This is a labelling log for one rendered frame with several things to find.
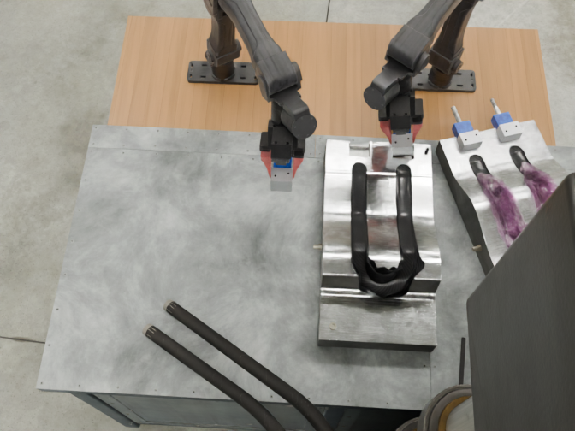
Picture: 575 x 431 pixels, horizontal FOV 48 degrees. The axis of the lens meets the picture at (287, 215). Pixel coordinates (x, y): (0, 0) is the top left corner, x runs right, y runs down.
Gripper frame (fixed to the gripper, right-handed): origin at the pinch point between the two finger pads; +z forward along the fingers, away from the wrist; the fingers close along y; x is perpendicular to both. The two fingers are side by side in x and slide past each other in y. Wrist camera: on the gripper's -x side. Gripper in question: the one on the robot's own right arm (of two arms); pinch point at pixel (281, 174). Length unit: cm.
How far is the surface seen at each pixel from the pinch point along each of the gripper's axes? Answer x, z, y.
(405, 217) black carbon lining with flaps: -2.7, 9.0, 29.7
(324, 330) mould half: -26.4, 23.7, 11.4
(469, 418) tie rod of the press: -89, -32, 21
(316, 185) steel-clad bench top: 11.4, 10.8, 8.6
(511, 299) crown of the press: -99, -57, 16
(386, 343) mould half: -28.3, 24.6, 25.1
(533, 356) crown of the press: -103, -58, 16
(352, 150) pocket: 14.7, 1.8, 17.3
